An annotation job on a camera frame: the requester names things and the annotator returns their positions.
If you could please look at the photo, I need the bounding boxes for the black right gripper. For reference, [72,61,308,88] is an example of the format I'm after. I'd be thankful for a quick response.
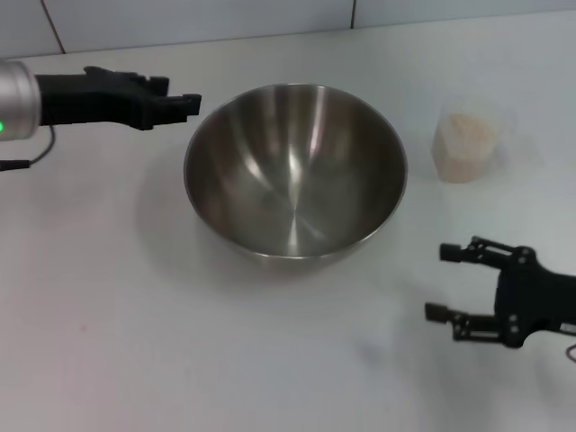
[424,234,576,349]

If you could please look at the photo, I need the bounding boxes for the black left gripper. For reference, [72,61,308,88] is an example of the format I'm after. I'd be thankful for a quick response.
[34,66,203,132]

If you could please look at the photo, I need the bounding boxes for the clear plastic cup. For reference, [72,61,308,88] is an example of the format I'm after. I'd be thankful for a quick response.
[430,98,509,185]

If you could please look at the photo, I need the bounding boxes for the white rice grains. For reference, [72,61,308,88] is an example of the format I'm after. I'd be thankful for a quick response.
[432,112,495,184]

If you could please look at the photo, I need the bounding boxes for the stainless steel mixing bowl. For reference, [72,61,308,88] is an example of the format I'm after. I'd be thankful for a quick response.
[183,82,409,272]

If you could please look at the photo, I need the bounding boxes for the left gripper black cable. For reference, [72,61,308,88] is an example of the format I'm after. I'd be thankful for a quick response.
[0,125,58,172]

